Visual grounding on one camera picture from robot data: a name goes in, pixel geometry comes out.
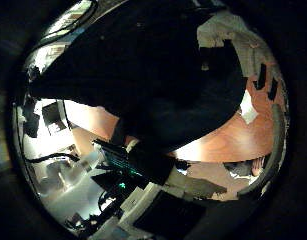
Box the black piece of clothing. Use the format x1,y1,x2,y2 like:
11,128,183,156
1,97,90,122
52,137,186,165
27,0,249,153

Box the white paper label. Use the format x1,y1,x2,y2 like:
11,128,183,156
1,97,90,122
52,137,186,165
239,89,260,126

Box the black control box green lights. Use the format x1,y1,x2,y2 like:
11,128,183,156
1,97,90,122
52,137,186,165
92,138,178,188

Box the black monitor screen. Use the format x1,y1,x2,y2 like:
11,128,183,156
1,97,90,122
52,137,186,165
41,100,69,135

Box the black cable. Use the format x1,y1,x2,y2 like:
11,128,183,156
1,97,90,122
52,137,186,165
25,151,81,165

